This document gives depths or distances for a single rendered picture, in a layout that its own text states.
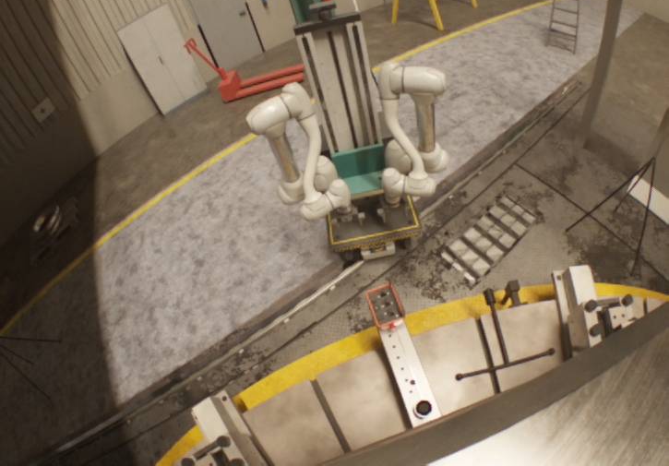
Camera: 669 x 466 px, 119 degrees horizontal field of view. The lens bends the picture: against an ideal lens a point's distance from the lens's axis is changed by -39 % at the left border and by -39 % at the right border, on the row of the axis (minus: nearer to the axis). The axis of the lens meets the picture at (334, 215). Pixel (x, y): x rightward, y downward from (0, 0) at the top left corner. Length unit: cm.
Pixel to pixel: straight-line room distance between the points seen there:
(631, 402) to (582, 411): 9
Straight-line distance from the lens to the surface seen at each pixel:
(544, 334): 216
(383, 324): 151
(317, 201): 166
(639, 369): 58
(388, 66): 154
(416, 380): 156
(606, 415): 54
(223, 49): 695
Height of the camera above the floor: 223
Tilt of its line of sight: 49 degrees down
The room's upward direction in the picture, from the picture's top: 19 degrees counter-clockwise
